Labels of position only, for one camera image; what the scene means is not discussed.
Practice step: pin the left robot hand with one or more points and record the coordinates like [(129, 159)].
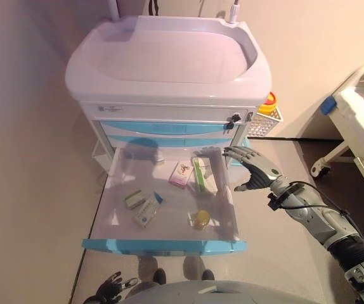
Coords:
[(112, 286)]

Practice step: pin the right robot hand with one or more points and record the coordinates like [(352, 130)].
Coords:
[(261, 171)]

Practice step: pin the clear bottle yellow capsules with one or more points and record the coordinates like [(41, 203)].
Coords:
[(201, 219)]

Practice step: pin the wide blue-front cart drawer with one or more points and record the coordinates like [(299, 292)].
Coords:
[(169, 218)]

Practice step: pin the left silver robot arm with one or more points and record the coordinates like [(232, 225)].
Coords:
[(93, 299)]

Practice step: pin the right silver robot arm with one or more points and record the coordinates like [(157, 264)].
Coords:
[(321, 221)]

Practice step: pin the long green white medicine box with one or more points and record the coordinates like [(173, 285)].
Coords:
[(202, 175)]

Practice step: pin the pink white medicine box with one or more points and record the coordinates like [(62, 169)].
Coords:
[(180, 174)]

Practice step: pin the blue white medicine box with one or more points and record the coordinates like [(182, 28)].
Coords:
[(147, 212)]

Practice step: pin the small olive green medicine box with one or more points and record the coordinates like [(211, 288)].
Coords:
[(135, 199)]

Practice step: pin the small white medicine vial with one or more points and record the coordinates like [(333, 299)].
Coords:
[(159, 156)]

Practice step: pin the light blue plastic bin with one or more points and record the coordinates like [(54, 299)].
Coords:
[(236, 164)]

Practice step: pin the left black robot foot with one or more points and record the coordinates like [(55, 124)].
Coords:
[(159, 276)]

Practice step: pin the black robot foot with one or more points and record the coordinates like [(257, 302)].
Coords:
[(159, 276), (208, 275)]

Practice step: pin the black cart keys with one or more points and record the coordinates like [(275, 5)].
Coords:
[(233, 120)]

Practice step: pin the bed caster wheel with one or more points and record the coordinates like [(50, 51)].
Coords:
[(320, 169)]

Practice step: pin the yellow sharps container red lid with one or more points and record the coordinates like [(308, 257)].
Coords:
[(269, 106)]

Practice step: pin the grey robot torso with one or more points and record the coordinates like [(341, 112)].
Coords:
[(201, 294)]

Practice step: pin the blue bed corner bumper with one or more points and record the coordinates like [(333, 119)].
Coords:
[(328, 105)]

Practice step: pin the right black robot foot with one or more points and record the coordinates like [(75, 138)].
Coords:
[(208, 275)]

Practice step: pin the white hospital bed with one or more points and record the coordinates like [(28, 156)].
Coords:
[(359, 126)]

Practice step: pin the white medical cart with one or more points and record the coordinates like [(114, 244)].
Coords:
[(169, 63)]

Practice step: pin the metal IV pole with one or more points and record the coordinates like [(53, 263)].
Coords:
[(233, 12)]

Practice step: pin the cart label sticker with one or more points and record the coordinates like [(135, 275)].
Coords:
[(109, 109)]

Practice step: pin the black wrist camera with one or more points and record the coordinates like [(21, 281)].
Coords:
[(275, 201)]

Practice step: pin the white shelf support post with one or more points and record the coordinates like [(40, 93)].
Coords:
[(113, 11)]

